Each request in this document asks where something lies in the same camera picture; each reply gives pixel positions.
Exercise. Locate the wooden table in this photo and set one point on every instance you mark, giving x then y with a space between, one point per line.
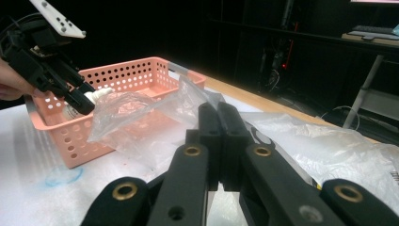
266 100

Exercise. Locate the white table mat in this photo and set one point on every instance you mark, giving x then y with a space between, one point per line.
31 182

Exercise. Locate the dark equipment rack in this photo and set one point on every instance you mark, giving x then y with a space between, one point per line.
279 53

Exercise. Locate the grey frame desk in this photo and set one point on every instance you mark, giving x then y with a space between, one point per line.
363 91

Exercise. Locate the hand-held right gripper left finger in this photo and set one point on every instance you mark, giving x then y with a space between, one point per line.
208 138

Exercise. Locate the pink perforated plastic basket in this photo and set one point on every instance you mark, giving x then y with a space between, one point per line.
125 78

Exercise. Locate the small white spray bottle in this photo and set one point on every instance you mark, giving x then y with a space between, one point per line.
98 93

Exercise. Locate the clear plastic bag yellow smiley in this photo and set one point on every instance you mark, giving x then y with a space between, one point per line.
329 147

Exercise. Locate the dark keyboard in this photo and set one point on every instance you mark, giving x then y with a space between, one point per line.
371 31

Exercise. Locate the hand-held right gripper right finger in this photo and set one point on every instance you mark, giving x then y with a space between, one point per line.
235 138

